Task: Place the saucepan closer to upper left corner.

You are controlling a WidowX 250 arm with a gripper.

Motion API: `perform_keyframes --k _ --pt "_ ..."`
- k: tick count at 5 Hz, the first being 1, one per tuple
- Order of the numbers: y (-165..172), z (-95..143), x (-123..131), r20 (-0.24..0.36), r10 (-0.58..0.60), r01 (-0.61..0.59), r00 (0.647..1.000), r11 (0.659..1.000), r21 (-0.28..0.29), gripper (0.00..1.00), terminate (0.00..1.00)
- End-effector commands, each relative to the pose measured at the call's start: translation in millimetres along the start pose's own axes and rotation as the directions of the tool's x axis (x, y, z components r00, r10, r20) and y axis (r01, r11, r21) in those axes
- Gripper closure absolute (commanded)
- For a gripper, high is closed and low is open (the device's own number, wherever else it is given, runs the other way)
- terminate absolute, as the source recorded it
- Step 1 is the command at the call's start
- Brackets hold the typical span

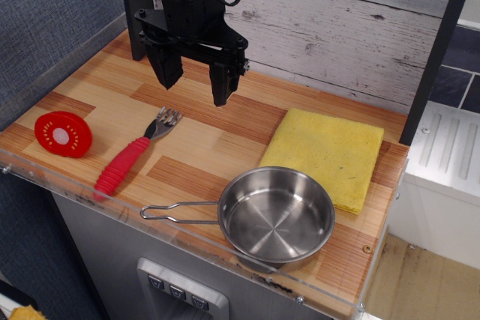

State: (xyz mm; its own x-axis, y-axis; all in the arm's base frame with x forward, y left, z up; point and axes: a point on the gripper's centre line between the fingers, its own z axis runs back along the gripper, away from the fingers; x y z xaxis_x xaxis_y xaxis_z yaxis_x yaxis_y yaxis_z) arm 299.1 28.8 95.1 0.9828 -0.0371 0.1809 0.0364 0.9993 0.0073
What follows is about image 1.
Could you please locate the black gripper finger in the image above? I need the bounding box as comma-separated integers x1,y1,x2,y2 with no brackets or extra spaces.
145,45,183,89
209,63,240,106

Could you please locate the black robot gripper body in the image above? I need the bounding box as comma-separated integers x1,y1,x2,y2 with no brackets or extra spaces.
135,0,249,73

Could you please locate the stainless steel saucepan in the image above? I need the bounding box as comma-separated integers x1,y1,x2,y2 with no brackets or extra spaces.
139,166,336,274

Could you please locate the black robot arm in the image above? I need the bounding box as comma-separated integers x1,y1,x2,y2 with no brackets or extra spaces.
135,0,249,106

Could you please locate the red toy tomato slice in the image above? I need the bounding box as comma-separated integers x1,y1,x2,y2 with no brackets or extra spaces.
34,111,93,158

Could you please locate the clear acrylic left guard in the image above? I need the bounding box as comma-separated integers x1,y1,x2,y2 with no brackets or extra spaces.
1,13,127,131

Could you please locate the clear acrylic guard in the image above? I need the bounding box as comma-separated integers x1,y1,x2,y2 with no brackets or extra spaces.
1,150,366,319
1,13,127,131

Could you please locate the yellow folded cloth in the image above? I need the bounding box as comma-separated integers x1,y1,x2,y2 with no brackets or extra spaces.
259,109,384,215

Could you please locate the clear acrylic front guard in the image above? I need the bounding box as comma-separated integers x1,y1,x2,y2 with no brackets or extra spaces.
1,150,366,319

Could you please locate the grey toy fridge cabinet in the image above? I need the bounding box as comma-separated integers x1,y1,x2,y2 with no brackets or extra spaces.
53,194,328,319

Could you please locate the silver dispenser button panel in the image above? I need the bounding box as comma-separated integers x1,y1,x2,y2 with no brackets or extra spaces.
136,257,230,319

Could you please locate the white ribbed box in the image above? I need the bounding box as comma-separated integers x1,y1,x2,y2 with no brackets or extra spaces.
387,102,479,268

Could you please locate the yellow object bottom left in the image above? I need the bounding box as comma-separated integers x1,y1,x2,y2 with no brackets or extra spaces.
8,306,47,320

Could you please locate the red handled metal fork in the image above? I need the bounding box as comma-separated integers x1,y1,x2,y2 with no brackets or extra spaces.
93,106,182,201

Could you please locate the dark right upright post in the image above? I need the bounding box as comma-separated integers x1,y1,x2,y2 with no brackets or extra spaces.
399,0,466,146

